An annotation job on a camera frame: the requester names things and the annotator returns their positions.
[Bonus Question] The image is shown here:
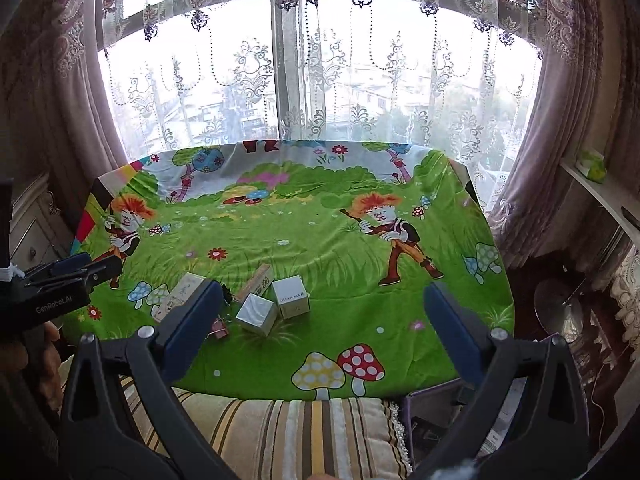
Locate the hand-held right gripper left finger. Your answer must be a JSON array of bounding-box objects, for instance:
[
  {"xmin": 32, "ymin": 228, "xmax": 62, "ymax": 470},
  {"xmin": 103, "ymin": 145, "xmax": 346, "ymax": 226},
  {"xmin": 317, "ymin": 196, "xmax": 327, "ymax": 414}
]
[{"xmin": 59, "ymin": 279, "xmax": 236, "ymax": 480}]

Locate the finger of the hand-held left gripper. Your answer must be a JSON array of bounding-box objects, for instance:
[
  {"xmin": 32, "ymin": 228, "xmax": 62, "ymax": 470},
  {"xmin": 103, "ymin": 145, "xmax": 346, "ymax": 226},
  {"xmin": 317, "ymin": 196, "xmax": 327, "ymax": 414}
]
[
  {"xmin": 30, "ymin": 255, "xmax": 124, "ymax": 295},
  {"xmin": 22, "ymin": 252, "xmax": 94, "ymax": 282}
]

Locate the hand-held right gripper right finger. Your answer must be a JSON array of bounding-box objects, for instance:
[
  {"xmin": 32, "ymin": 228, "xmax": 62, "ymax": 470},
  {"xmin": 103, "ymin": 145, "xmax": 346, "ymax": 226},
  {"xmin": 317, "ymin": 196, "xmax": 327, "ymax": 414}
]
[{"xmin": 415, "ymin": 281, "xmax": 592, "ymax": 480}]

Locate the person's left hand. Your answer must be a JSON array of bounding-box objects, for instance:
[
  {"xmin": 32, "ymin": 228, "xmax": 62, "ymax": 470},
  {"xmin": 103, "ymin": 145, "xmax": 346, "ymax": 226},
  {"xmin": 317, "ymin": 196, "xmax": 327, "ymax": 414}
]
[{"xmin": 0, "ymin": 321, "xmax": 65, "ymax": 392}]

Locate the cream box with line drawing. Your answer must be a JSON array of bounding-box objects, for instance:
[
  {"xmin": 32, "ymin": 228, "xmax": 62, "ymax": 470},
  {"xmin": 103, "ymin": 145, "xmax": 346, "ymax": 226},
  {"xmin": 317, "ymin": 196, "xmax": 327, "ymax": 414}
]
[{"xmin": 151, "ymin": 272, "xmax": 208, "ymax": 324}]

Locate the white carved cabinet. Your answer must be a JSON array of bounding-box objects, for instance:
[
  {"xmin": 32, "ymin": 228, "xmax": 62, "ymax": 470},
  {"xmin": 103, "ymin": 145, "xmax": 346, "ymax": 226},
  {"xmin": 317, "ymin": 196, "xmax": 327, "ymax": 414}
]
[{"xmin": 9, "ymin": 172, "xmax": 77, "ymax": 267}]

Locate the silver cube box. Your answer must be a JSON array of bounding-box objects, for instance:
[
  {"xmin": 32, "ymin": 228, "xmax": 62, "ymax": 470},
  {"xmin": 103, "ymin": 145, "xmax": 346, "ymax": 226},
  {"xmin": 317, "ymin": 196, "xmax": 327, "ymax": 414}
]
[{"xmin": 235, "ymin": 292, "xmax": 279, "ymax": 337}]

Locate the tan narrow long box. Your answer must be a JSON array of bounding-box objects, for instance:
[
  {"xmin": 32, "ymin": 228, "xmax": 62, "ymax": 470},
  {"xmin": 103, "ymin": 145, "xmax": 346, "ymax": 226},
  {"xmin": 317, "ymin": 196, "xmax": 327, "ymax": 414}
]
[{"xmin": 234, "ymin": 263, "xmax": 275, "ymax": 304}]

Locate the cream cube box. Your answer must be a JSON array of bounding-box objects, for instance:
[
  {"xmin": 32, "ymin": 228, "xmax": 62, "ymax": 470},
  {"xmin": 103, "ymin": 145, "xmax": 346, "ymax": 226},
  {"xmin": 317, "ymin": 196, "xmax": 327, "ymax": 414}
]
[{"xmin": 271, "ymin": 275, "xmax": 311, "ymax": 320}]

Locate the round grey stand base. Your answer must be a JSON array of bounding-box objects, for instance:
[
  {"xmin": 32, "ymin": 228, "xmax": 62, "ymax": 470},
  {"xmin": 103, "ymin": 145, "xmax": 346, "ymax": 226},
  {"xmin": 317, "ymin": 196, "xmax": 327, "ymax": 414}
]
[{"xmin": 534, "ymin": 279, "xmax": 587, "ymax": 343}]

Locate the striped sofa cushion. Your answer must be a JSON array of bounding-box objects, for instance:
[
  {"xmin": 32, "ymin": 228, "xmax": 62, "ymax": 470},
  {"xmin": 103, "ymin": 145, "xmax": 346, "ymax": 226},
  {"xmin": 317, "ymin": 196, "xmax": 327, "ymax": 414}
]
[{"xmin": 60, "ymin": 360, "xmax": 417, "ymax": 480}]

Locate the green cartoon printed blanket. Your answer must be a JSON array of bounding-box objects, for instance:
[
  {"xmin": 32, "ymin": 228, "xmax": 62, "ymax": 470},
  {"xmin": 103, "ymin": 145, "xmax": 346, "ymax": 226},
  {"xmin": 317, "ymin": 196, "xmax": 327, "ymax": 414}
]
[{"xmin": 70, "ymin": 140, "xmax": 517, "ymax": 402}]

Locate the white lace cloth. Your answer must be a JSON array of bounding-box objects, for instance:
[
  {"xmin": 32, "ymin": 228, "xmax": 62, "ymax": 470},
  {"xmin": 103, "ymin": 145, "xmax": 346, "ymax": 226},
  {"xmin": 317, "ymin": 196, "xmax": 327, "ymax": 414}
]
[{"xmin": 611, "ymin": 244, "xmax": 640, "ymax": 338}]

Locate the mauve patterned drape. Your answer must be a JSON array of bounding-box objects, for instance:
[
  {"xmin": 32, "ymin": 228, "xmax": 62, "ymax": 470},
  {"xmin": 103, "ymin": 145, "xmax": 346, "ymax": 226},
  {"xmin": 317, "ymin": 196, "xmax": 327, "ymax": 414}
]
[
  {"xmin": 486, "ymin": 0, "xmax": 640, "ymax": 273},
  {"xmin": 0, "ymin": 0, "xmax": 128, "ymax": 188}
]

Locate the green tissue pack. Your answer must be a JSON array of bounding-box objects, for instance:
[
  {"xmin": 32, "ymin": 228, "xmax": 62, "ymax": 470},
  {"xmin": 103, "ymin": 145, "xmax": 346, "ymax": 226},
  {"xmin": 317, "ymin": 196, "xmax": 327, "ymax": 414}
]
[{"xmin": 575, "ymin": 150, "xmax": 607, "ymax": 182}]

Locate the sheer lace curtain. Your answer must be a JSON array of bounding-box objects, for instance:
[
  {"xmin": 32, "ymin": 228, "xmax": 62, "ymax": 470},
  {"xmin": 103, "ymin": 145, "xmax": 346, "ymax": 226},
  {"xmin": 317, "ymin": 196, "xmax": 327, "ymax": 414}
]
[{"xmin": 96, "ymin": 0, "xmax": 545, "ymax": 211}]

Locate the white wall shelf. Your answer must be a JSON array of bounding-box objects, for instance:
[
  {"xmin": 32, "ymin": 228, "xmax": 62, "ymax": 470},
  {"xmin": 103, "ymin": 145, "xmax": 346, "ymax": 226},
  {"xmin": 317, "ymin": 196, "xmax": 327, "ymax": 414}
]
[{"xmin": 559, "ymin": 157, "xmax": 640, "ymax": 248}]

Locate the grey window frame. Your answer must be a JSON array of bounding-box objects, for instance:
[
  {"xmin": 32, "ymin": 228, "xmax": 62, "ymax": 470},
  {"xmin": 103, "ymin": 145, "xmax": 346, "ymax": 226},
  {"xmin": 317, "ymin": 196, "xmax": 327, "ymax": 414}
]
[{"xmin": 269, "ymin": 0, "xmax": 323, "ymax": 142}]

